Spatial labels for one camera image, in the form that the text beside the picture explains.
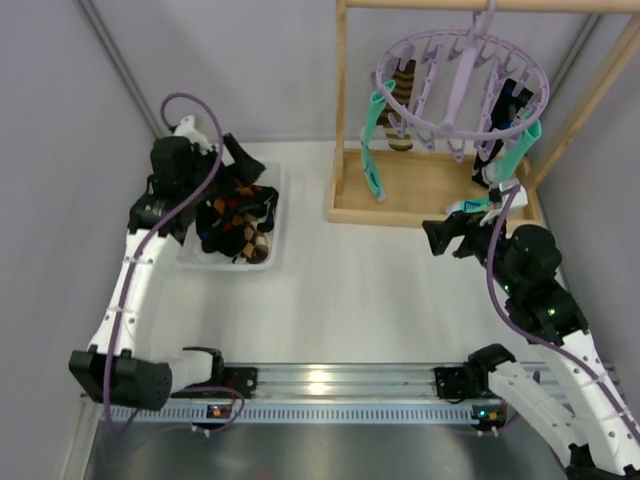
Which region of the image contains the red yellow black argyle sock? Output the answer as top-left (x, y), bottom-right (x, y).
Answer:
top-left (196, 184), bottom-right (279, 238)

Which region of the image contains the mint green sock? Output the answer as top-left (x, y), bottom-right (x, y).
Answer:
top-left (446, 120), bottom-right (542, 215)
top-left (361, 91), bottom-right (386, 203)

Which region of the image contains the black blue sport sock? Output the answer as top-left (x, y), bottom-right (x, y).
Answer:
top-left (196, 159), bottom-right (279, 240)

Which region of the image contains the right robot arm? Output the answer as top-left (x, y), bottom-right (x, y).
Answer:
top-left (422, 212), bottom-right (639, 479)

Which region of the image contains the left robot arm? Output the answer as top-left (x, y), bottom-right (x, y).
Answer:
top-left (69, 133), bottom-right (265, 411)

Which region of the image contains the purple round clip hanger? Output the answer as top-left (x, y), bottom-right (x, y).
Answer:
top-left (372, 8), bottom-right (550, 161)

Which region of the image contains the brown beige checkered sock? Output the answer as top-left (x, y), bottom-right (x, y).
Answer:
top-left (233, 214), bottom-right (274, 265)

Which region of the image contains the white plastic laundry basket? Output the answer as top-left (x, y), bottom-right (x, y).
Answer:
top-left (177, 161), bottom-right (286, 272)

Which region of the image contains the black blue sock right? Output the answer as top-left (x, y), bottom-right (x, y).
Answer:
top-left (471, 78), bottom-right (533, 188)

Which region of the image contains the brown striped sock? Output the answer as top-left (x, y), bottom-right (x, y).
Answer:
top-left (377, 58), bottom-right (419, 152)

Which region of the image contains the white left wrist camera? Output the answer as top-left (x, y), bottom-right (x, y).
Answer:
top-left (172, 115), bottom-right (213, 152)

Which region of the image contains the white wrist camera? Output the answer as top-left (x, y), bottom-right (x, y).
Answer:
top-left (172, 115), bottom-right (213, 152)
top-left (489, 178), bottom-right (529, 214)

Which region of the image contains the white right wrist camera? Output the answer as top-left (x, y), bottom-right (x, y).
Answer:
top-left (489, 178), bottom-right (529, 214)

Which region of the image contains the wooden hanger rack frame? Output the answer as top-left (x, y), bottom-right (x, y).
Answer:
top-left (327, 1), bottom-right (639, 227)

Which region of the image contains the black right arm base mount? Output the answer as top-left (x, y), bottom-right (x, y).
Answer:
top-left (434, 366), bottom-right (494, 404)

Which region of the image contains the aluminium frame post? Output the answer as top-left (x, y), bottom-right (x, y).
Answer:
top-left (74, 0), bottom-right (164, 138)

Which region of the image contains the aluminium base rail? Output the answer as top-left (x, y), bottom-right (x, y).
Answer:
top-left (82, 362), bottom-right (621, 401)

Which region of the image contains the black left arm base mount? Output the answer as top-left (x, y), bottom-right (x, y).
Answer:
top-left (216, 366), bottom-right (259, 399)

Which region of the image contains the grey slotted cable duct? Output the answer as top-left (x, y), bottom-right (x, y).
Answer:
top-left (99, 403), bottom-right (506, 425)

